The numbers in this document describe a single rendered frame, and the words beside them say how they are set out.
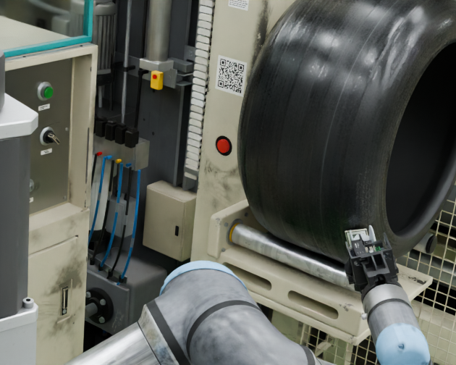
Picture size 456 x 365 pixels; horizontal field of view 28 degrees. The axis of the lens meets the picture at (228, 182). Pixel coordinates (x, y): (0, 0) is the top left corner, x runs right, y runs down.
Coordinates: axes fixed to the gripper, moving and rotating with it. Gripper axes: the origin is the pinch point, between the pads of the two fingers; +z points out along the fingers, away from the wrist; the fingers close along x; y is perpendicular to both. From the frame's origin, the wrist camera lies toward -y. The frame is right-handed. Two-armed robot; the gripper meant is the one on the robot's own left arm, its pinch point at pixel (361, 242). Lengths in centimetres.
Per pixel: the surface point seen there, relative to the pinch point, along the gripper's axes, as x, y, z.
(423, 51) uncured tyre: -18.7, 28.1, 13.2
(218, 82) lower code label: 20, 18, 44
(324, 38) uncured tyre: -2.1, 33.8, 16.8
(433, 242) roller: -17.8, -23.8, 26.2
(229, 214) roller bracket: 23.9, -4.7, 27.0
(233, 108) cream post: 17.9, 13.0, 40.2
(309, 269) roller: 10.3, -13.1, 12.9
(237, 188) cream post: 21.2, -4.0, 35.7
